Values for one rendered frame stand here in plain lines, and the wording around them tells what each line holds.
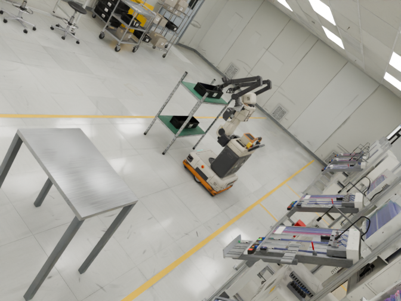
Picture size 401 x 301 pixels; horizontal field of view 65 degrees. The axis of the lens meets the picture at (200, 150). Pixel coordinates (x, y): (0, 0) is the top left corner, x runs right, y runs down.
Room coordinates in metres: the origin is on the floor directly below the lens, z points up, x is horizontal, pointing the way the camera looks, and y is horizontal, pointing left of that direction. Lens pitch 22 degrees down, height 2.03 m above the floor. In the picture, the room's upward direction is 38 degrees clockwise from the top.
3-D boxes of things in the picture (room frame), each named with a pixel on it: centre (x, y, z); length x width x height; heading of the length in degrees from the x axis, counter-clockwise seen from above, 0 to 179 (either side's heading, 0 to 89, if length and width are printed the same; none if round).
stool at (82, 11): (5.28, 3.17, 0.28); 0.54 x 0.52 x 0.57; 95
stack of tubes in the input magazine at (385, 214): (2.35, -1.44, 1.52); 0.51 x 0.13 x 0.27; 162
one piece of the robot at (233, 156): (4.20, -0.39, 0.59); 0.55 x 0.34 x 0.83; 162
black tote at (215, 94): (4.48, 0.43, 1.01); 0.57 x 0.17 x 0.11; 162
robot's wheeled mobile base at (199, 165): (4.23, -0.31, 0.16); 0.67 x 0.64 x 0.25; 72
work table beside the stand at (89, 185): (1.60, 0.52, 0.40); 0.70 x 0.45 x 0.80; 70
